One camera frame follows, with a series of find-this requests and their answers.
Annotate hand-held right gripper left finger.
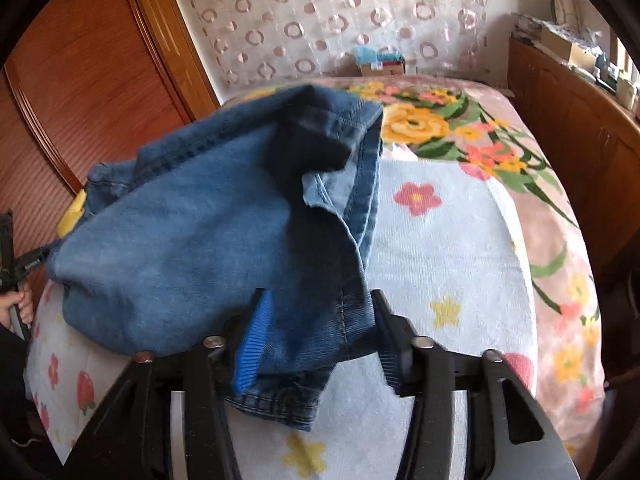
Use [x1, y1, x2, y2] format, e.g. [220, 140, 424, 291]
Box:
[65, 288, 275, 480]

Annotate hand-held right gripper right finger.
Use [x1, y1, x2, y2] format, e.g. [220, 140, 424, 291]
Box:
[371, 289, 582, 480]

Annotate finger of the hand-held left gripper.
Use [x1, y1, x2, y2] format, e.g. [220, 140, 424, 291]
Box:
[20, 249, 52, 281]

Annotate blue denim pants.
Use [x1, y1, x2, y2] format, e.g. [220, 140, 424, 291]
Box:
[46, 83, 385, 432]

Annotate person's left hand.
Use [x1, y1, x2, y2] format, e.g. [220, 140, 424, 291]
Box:
[0, 287, 35, 325]

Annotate yellow plush toy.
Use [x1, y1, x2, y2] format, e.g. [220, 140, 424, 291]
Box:
[56, 190, 89, 239]

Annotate white strawberry print sheet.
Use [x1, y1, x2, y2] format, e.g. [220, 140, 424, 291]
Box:
[25, 152, 539, 480]

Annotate person's dark clothing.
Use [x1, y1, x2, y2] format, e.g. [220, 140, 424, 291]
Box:
[0, 322, 63, 480]

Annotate brown wooden wardrobe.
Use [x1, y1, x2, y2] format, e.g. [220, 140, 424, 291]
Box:
[0, 0, 221, 306]

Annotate pink floral blanket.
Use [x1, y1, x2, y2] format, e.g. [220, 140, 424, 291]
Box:
[220, 75, 608, 461]

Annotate small cardboard box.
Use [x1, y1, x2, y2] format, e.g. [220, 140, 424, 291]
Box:
[354, 45, 407, 78]

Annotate brown wooden cabinet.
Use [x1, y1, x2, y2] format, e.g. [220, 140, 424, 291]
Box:
[507, 35, 640, 286]

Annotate sheer curtain with pink rings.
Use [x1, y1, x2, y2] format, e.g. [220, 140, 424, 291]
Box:
[162, 0, 503, 89]

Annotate large cardboard box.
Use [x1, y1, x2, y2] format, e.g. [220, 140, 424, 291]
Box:
[537, 25, 598, 69]

